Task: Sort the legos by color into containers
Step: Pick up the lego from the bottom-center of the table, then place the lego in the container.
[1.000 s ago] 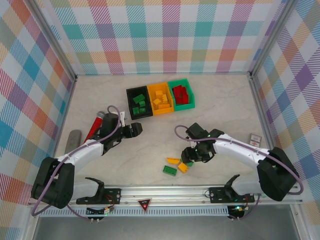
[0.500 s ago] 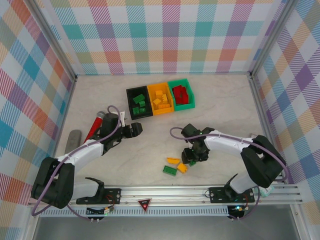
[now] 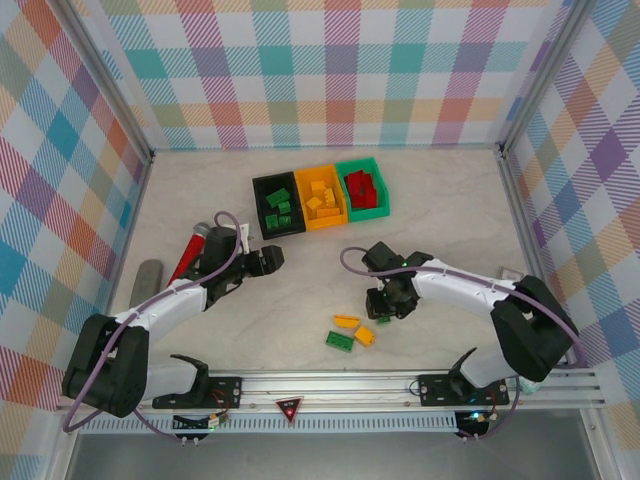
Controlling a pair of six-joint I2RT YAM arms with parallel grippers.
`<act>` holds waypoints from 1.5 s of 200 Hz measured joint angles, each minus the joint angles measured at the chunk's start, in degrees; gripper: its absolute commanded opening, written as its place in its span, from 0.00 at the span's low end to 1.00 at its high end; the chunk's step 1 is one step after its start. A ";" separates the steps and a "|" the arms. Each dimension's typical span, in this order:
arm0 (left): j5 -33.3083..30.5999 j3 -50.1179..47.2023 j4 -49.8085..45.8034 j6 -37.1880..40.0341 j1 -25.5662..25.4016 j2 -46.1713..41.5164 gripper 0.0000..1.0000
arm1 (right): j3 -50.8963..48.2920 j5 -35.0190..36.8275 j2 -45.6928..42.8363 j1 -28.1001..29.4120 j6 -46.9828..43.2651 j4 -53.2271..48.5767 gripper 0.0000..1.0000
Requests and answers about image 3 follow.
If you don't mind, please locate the red triangle sign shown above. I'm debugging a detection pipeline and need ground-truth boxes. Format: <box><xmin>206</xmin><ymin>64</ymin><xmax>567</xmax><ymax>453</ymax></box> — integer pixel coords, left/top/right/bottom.
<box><xmin>275</xmin><ymin>396</ymin><xmax>305</xmax><ymax>424</ymax></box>

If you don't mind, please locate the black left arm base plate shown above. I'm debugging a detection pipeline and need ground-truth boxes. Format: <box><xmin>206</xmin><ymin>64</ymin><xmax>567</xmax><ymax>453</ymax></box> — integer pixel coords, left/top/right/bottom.
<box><xmin>152</xmin><ymin>373</ymin><xmax>244</xmax><ymax>410</ymax></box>

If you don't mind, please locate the red toy microphone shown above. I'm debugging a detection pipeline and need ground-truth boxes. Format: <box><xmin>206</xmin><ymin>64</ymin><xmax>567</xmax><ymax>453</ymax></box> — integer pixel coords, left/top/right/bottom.
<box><xmin>167</xmin><ymin>222</ymin><xmax>211</xmax><ymax>287</ymax></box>

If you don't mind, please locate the yellow plastic bin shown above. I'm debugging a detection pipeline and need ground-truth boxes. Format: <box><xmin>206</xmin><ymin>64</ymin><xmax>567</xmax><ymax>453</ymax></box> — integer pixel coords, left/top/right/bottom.
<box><xmin>293</xmin><ymin>164</ymin><xmax>350</xmax><ymax>232</ymax></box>

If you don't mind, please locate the aluminium frame post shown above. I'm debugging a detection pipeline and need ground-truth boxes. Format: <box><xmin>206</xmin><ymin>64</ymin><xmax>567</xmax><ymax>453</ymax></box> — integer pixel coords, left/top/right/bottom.
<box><xmin>59</xmin><ymin>0</ymin><xmax>155</xmax><ymax>161</ymax></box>
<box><xmin>498</xmin><ymin>0</ymin><xmax>599</xmax><ymax>154</ymax></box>

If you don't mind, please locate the green plastic bin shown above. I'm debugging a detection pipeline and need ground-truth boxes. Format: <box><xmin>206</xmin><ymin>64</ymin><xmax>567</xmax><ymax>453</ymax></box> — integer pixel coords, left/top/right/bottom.
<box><xmin>334</xmin><ymin>157</ymin><xmax>391</xmax><ymax>224</ymax></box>

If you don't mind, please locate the aluminium side rail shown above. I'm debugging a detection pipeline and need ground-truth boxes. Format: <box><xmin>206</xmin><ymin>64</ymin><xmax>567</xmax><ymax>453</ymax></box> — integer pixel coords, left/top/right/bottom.
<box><xmin>89</xmin><ymin>154</ymin><xmax>155</xmax><ymax>372</ymax></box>
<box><xmin>498</xmin><ymin>149</ymin><xmax>576</xmax><ymax>369</ymax></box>

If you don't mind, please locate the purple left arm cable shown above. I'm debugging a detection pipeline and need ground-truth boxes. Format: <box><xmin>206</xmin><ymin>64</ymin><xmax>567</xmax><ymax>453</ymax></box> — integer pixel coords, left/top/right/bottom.
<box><xmin>63</xmin><ymin>211</ymin><xmax>250</xmax><ymax>441</ymax></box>

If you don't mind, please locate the aluminium mounting rail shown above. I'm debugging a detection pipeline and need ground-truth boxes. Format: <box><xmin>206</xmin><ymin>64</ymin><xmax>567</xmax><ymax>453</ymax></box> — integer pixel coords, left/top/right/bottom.
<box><xmin>54</xmin><ymin>369</ymin><xmax>609</xmax><ymax>414</ymax></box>

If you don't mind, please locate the black plastic bin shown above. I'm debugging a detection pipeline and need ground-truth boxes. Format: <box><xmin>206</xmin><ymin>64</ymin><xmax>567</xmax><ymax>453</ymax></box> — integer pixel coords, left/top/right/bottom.
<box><xmin>251</xmin><ymin>171</ymin><xmax>307</xmax><ymax>240</ymax></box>

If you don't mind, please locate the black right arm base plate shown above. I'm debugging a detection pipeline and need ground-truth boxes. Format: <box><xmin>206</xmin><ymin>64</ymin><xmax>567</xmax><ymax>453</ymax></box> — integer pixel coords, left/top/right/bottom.
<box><xmin>417</xmin><ymin>372</ymin><xmax>511</xmax><ymax>407</ymax></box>

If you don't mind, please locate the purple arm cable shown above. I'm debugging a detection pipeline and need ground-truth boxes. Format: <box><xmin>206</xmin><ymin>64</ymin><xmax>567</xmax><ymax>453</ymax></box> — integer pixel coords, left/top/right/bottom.
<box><xmin>339</xmin><ymin>245</ymin><xmax>586</xmax><ymax>441</ymax></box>
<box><xmin>63</xmin><ymin>211</ymin><xmax>250</xmax><ymax>441</ymax></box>

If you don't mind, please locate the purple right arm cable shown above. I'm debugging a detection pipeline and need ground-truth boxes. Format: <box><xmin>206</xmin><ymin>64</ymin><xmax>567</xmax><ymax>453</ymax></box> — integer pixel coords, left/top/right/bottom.
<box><xmin>339</xmin><ymin>245</ymin><xmax>586</xmax><ymax>441</ymax></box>

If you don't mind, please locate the grey slotted cable duct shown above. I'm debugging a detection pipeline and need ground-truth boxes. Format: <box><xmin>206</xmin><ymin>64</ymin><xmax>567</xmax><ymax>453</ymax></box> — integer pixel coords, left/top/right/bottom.
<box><xmin>79</xmin><ymin>412</ymin><xmax>461</xmax><ymax>434</ymax></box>

